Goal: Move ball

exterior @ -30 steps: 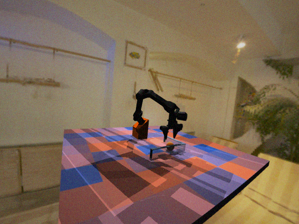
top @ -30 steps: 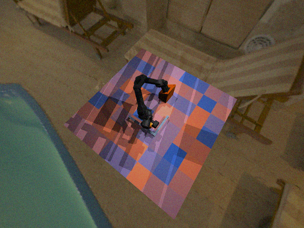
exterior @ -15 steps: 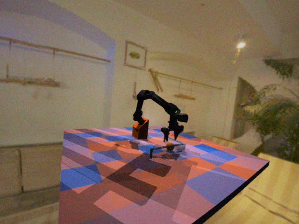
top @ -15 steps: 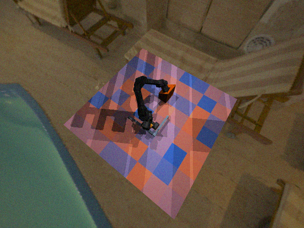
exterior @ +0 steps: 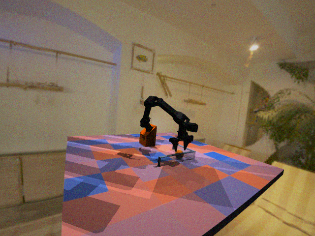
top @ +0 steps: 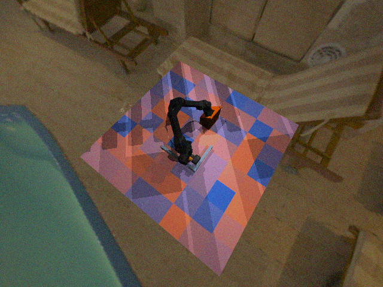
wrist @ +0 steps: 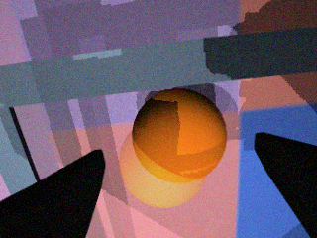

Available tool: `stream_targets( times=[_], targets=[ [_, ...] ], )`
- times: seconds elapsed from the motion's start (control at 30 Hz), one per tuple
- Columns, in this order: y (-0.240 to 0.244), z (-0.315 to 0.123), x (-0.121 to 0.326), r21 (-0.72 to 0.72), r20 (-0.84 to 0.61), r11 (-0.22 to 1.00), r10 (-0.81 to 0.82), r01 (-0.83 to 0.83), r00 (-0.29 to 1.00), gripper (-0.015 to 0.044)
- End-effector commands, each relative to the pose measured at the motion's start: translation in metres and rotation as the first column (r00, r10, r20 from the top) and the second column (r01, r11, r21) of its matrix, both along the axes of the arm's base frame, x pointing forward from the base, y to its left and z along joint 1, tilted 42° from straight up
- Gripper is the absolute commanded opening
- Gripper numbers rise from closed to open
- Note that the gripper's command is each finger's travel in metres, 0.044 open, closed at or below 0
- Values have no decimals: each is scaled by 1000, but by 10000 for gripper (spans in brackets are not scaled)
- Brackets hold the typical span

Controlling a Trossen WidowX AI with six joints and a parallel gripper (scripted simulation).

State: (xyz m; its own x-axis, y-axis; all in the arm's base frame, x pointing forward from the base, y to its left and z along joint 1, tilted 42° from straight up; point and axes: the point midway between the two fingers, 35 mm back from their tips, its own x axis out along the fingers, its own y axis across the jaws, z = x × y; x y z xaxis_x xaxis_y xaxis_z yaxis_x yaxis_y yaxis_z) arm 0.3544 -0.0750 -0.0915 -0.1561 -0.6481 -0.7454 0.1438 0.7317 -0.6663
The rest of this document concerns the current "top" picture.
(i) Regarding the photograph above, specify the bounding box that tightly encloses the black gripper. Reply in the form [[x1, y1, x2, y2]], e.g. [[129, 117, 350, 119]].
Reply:
[[189, 149, 200, 164]]

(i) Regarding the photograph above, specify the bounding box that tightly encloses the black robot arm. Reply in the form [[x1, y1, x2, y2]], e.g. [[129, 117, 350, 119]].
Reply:
[[168, 97, 214, 165]]

